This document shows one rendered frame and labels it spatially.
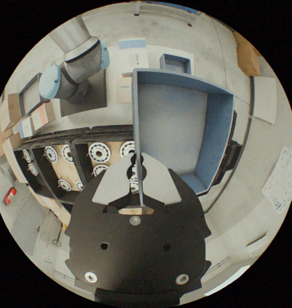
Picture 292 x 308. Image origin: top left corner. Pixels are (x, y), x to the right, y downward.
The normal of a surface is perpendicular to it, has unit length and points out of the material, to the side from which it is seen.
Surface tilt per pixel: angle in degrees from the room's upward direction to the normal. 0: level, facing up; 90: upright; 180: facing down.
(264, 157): 90
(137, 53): 0
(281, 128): 90
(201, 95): 1
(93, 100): 4
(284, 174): 90
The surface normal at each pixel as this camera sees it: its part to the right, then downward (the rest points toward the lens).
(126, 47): 0.13, 0.48
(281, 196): -0.99, 0.07
